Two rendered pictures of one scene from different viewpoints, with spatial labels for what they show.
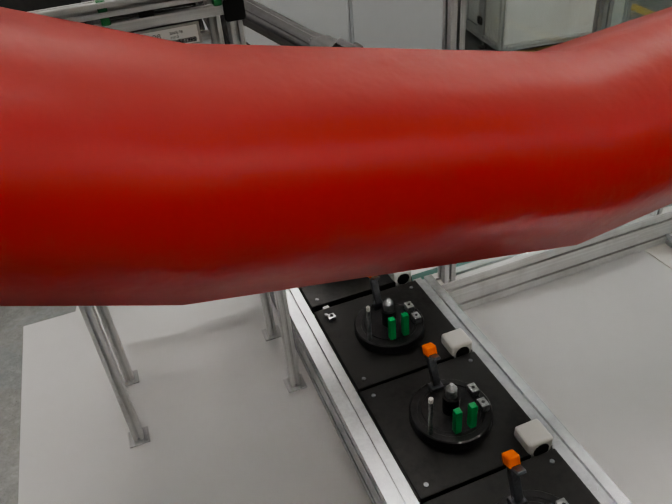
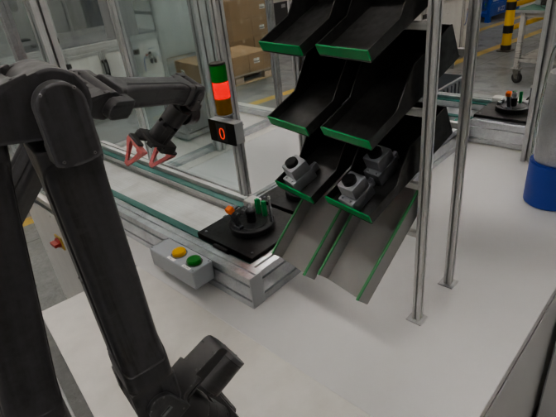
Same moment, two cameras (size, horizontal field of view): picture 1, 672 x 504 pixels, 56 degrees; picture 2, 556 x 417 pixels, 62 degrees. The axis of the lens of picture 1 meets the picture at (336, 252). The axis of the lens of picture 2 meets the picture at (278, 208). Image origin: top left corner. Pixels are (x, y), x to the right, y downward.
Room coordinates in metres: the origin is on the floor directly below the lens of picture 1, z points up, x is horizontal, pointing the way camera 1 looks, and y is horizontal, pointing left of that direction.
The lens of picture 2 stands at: (1.63, 1.10, 1.69)
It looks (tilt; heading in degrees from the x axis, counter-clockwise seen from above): 29 degrees down; 244
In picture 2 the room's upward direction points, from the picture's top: 7 degrees counter-clockwise
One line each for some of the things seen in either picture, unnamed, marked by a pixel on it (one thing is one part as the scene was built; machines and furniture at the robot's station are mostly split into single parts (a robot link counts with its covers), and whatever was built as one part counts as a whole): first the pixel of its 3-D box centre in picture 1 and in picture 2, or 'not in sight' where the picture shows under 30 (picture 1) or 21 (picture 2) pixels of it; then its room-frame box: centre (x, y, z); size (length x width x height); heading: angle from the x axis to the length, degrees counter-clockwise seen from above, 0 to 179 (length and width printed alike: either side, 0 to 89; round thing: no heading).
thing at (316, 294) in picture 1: (342, 265); (252, 228); (1.19, -0.01, 0.96); 0.24 x 0.24 x 0.02; 18
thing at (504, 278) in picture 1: (459, 253); (200, 213); (1.26, -0.31, 0.91); 0.84 x 0.28 x 0.10; 108
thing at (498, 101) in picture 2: not in sight; (514, 100); (-0.17, -0.16, 1.01); 0.24 x 0.24 x 0.13; 18
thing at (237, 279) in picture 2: not in sight; (162, 237); (1.42, -0.23, 0.91); 0.89 x 0.06 x 0.11; 108
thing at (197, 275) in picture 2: not in sight; (181, 261); (1.42, -0.03, 0.93); 0.21 x 0.07 x 0.06; 108
